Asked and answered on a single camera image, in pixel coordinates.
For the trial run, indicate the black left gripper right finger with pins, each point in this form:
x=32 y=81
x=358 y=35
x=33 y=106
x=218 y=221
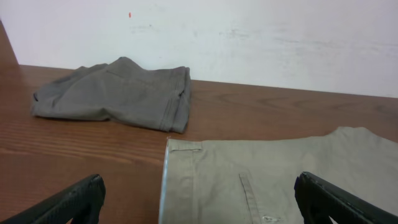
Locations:
x=321 y=202

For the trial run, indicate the folded grey shorts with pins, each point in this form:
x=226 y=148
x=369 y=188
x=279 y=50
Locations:
x=121 y=91

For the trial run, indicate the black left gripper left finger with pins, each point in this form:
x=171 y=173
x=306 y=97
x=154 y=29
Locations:
x=79 y=203

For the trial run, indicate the light khaki shorts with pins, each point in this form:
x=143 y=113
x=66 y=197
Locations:
x=253 y=181

